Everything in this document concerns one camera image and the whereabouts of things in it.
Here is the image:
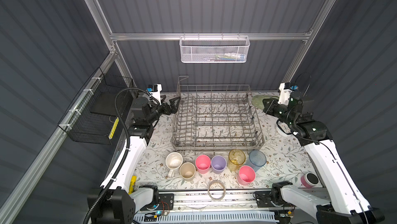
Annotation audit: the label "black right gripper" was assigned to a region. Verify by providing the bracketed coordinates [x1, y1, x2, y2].
[262, 97, 293, 128]

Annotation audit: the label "green glass tumbler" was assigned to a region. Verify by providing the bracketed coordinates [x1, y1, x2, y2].
[251, 95, 279, 110]

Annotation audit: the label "blue glass tumbler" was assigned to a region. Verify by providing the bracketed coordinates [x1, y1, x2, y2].
[246, 150, 267, 172]

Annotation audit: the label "yellow glass tumbler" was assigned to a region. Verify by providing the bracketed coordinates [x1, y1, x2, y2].
[227, 149, 246, 172]

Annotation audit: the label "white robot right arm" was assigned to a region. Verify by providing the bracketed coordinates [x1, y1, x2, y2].
[263, 98, 385, 224]

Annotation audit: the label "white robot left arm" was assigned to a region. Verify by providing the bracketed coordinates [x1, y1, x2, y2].
[83, 96, 181, 224]

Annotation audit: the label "pink cup near rack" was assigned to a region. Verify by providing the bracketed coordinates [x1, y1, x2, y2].
[195, 154, 212, 174]

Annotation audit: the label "white ceramic mug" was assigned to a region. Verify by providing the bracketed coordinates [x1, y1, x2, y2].
[165, 152, 183, 178]

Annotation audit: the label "beige cup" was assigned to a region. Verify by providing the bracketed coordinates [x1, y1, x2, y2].
[179, 162, 196, 182]

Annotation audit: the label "yellow marker in basket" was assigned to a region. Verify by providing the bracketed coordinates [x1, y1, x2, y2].
[108, 117, 120, 140]

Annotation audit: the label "purple cup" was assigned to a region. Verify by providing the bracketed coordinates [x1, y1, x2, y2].
[211, 155, 227, 174]

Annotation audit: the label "pink cup front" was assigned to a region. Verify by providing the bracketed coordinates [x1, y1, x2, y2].
[237, 165, 256, 185]

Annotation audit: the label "items in white basket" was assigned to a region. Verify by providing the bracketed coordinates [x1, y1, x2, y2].
[204, 52, 246, 63]

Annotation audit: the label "yellow marker on table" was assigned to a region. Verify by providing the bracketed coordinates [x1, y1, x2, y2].
[128, 175, 137, 195]

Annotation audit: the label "clear tape roll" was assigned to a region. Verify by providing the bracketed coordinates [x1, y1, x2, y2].
[207, 180, 226, 201]

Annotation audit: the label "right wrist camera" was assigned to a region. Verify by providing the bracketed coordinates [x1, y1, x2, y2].
[278, 82, 298, 106]

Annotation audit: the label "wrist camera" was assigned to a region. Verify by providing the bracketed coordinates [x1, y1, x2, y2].
[278, 82, 298, 106]
[146, 84, 162, 104]

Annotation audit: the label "black corrugated cable hose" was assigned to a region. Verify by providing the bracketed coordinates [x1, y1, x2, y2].
[82, 87, 162, 224]

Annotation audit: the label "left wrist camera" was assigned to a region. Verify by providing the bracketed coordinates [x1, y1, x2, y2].
[146, 84, 162, 104]

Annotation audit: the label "grey wire dish rack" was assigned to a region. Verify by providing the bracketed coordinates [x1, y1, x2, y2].
[171, 76, 265, 152]

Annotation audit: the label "white mesh wall basket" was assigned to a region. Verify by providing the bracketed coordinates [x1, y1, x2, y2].
[179, 35, 250, 63]

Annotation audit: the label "black wire wall basket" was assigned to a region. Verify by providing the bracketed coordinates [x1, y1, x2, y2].
[58, 69, 134, 145]

